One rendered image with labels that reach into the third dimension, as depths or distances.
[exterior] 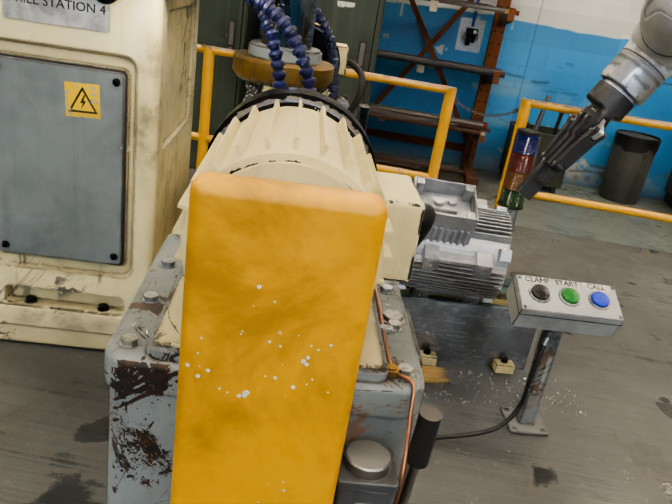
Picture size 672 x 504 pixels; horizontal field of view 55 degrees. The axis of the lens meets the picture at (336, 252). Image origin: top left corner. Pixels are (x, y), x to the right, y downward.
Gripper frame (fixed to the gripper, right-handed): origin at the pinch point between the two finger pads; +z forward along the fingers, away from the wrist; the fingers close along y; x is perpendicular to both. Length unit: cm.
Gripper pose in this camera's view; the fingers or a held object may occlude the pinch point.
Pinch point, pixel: (535, 180)
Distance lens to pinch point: 125.0
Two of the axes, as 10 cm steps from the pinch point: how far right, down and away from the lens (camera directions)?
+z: -6.2, 7.3, 2.9
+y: 0.1, 3.8, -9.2
